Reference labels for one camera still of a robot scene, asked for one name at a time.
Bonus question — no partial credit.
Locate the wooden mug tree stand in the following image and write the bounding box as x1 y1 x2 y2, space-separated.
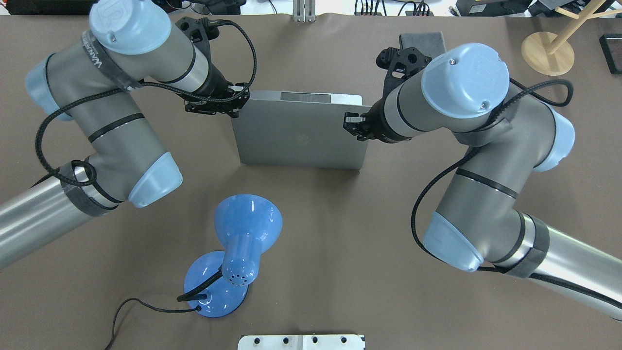
520 0 622 77

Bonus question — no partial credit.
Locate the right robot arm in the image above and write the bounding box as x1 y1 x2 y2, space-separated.
344 43 621 321

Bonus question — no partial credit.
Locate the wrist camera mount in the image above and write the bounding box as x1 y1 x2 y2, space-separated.
175 17 222 60
376 47 432 99

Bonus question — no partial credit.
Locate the aluminium frame post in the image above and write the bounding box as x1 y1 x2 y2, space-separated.
293 0 316 23

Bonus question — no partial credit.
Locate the folded grey cloth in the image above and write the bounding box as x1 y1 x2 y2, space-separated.
398 32 447 58

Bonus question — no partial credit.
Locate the black lamp power cable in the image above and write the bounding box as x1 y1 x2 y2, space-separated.
104 297 202 350

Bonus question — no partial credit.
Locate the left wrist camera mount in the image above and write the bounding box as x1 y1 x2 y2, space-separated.
175 17 222 60

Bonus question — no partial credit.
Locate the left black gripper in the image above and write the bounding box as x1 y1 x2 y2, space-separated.
184 64 250 118

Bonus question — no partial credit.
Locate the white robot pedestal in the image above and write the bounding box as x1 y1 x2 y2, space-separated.
237 334 366 350

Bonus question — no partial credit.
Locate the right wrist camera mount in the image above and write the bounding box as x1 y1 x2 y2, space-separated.
376 47 432 99

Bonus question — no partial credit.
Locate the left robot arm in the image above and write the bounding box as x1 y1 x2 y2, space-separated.
1 0 256 268

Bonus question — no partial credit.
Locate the grey laptop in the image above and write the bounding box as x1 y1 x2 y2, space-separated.
231 89 370 170

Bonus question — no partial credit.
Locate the blue desk lamp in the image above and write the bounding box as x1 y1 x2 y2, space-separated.
177 193 283 317

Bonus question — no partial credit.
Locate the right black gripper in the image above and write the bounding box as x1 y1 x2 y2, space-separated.
344 100 411 142

